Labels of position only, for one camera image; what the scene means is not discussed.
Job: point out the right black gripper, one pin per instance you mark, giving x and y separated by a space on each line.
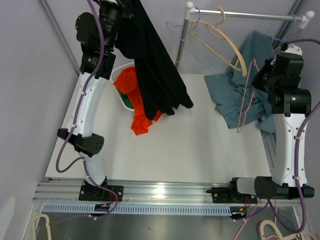
256 82

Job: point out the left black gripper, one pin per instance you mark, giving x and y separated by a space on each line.
123 8

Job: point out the grey blue t shirt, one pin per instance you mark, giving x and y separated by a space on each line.
233 94

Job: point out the beige wooden hanger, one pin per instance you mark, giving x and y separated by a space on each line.
192 27

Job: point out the orange t shirt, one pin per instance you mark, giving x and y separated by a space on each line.
127 84

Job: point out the black t shirt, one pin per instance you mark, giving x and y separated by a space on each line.
161 86

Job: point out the green t shirt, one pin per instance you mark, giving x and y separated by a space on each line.
126 101

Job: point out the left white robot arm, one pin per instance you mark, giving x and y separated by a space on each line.
97 32

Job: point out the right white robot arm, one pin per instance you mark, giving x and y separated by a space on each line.
291 108

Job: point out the pink hanger on floor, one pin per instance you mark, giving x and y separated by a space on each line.
250 215

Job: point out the beige hanger on floor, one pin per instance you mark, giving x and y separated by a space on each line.
268 230

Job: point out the white plastic basket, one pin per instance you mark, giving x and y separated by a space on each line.
114 75

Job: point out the white metal clothes rack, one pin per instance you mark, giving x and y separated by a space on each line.
191 55

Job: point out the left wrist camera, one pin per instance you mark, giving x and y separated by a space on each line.
107 1

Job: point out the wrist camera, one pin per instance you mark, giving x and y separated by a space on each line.
291 48
107 1

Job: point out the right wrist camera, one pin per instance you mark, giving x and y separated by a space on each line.
291 48

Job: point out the right black mount plate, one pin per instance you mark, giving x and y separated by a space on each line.
225 195

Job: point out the black mount plate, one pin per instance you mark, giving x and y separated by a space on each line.
92 193
225 195

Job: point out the left black mount plate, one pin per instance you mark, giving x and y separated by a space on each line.
92 193

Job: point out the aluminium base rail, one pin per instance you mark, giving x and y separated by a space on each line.
180 167

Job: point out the white slotted cable duct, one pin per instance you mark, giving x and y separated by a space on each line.
138 209

